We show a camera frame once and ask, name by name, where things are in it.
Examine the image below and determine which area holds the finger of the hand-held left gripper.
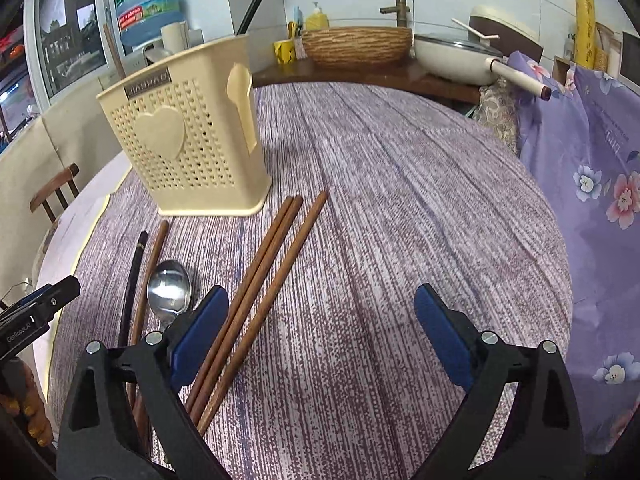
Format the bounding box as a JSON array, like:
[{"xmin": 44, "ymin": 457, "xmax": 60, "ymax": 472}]
[
  {"xmin": 15, "ymin": 275, "xmax": 82, "ymax": 322},
  {"xmin": 0, "ymin": 282, "xmax": 56, "ymax": 312}
]

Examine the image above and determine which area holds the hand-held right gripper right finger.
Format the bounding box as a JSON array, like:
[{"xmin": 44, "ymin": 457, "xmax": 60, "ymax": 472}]
[{"xmin": 414, "ymin": 283, "xmax": 586, "ymax": 480}]

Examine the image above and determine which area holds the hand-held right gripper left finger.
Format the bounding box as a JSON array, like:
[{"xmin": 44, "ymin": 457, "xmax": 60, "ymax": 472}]
[{"xmin": 56, "ymin": 285, "xmax": 230, "ymax": 480}]

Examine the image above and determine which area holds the metal spoon wooden handle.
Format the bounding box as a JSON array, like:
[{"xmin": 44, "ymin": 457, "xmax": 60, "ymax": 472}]
[{"xmin": 132, "ymin": 259, "xmax": 193, "ymax": 456}]

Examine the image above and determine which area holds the cream plastic utensil holder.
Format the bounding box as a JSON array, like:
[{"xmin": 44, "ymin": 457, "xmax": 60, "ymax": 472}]
[{"xmin": 96, "ymin": 34, "xmax": 273, "ymax": 217}]

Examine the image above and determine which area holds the person's left hand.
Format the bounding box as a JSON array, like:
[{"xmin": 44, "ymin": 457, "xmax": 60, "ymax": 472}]
[{"xmin": 0, "ymin": 360, "xmax": 55, "ymax": 448}]

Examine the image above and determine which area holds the wooden chair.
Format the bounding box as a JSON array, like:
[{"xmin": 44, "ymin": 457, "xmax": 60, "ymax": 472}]
[{"xmin": 29, "ymin": 162, "xmax": 81, "ymax": 223}]

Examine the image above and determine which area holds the purple striped tablecloth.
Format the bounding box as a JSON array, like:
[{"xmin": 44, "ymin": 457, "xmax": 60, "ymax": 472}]
[{"xmin": 47, "ymin": 82, "xmax": 573, "ymax": 480}]

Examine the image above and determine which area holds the purple floral cloth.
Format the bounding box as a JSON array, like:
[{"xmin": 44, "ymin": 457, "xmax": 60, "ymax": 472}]
[{"xmin": 505, "ymin": 50, "xmax": 640, "ymax": 456}]

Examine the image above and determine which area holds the beige patterned cloth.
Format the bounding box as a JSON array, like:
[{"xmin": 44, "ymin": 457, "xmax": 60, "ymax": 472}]
[{"xmin": 470, "ymin": 80, "xmax": 523, "ymax": 153}]

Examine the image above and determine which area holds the water dispenser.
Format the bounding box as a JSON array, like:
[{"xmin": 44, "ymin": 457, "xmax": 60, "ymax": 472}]
[{"xmin": 97, "ymin": 20, "xmax": 206, "ymax": 93}]

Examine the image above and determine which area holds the aluminium sliding window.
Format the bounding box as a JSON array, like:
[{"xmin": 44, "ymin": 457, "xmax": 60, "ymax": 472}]
[{"xmin": 22, "ymin": 0, "xmax": 126, "ymax": 106}]

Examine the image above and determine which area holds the white pan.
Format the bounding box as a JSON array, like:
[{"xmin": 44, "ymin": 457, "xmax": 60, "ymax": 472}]
[{"xmin": 414, "ymin": 32, "xmax": 553, "ymax": 102}]

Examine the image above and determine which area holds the wooden counter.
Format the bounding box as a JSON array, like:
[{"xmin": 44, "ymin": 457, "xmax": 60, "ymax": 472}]
[{"xmin": 250, "ymin": 57, "xmax": 483, "ymax": 106}]

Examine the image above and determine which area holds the white paper roll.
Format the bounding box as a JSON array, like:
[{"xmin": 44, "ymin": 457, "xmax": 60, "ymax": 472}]
[{"xmin": 161, "ymin": 21, "xmax": 190, "ymax": 53}]

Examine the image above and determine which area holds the small wooden shelf box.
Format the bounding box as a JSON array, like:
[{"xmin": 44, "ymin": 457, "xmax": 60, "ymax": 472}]
[{"xmin": 552, "ymin": 55, "xmax": 576, "ymax": 86}]

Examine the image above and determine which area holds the glass pan lid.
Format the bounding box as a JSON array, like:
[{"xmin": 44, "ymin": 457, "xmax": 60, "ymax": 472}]
[{"xmin": 414, "ymin": 33, "xmax": 503, "ymax": 58}]

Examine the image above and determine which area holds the woven brown basin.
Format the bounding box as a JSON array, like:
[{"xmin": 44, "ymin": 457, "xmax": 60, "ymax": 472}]
[{"xmin": 300, "ymin": 26, "xmax": 415, "ymax": 71}]

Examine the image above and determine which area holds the blue water jug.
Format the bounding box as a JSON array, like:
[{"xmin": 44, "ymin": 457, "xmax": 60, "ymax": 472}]
[{"xmin": 112, "ymin": 0, "xmax": 182, "ymax": 48}]

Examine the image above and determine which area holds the white ladle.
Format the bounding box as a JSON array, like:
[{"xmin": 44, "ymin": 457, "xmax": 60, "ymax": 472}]
[{"xmin": 451, "ymin": 17, "xmax": 500, "ymax": 42}]

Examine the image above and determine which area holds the cream brown rice cooker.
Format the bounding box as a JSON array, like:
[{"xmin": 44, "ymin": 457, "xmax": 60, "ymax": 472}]
[{"xmin": 469, "ymin": 5, "xmax": 545, "ymax": 63}]

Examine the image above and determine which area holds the bronze faucet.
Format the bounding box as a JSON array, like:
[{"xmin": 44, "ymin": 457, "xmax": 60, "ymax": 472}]
[{"xmin": 379, "ymin": 0, "xmax": 412, "ymax": 28}]

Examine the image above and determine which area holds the glass jar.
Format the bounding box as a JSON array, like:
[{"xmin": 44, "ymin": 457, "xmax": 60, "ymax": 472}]
[{"xmin": 594, "ymin": 22, "xmax": 616, "ymax": 72}]

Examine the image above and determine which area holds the yellow soap dispenser bottle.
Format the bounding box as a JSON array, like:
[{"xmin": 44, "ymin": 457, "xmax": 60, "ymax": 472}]
[{"xmin": 305, "ymin": 1, "xmax": 330, "ymax": 31}]

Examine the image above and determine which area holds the yellow wrap roll box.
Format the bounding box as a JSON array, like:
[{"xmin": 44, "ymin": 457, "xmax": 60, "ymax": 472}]
[{"xmin": 572, "ymin": 0, "xmax": 598, "ymax": 70}]

